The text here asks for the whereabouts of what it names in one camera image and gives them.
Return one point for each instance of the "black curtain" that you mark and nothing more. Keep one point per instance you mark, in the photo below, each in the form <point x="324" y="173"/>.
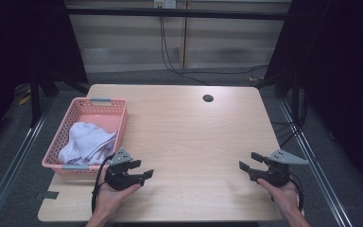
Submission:
<point x="19" y="47"/>
<point x="343" y="78"/>

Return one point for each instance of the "pink plastic basket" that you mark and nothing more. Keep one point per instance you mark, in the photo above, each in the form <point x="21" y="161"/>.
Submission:
<point x="99" y="121"/>

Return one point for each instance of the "black horizontal bar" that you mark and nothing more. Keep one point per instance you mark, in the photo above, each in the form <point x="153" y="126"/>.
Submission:
<point x="176" y="13"/>

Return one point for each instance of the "white printed garment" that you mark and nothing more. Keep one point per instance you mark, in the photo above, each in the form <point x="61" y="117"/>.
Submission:
<point x="86" y="143"/>

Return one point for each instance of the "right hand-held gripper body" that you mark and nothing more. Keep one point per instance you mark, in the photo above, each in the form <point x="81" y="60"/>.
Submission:
<point x="275" y="175"/>

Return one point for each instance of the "yellow floor object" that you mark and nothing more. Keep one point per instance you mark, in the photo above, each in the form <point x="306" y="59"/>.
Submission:
<point x="24" y="100"/>

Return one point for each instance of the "person's left hand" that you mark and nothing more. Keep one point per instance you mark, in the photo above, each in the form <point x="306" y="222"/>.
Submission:
<point x="113" y="197"/>

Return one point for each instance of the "person's right hand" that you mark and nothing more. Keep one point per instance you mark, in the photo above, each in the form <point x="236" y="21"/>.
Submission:
<point x="282" y="197"/>

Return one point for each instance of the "grey tape strip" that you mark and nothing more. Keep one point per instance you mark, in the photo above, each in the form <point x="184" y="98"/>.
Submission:
<point x="51" y="195"/>

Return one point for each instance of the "metal floor rail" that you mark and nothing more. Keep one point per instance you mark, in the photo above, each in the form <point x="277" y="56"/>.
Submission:
<point x="15" y="157"/>
<point x="315" y="164"/>

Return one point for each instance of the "white wall outlet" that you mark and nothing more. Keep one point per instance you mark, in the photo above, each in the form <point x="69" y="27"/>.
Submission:
<point x="165" y="3"/>

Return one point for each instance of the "black metal stand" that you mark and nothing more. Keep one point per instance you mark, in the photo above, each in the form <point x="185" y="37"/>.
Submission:
<point x="35" y="101"/>
<point x="295" y="97"/>

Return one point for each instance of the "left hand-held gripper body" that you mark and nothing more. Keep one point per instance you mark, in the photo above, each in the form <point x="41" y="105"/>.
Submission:
<point x="119" y="178"/>

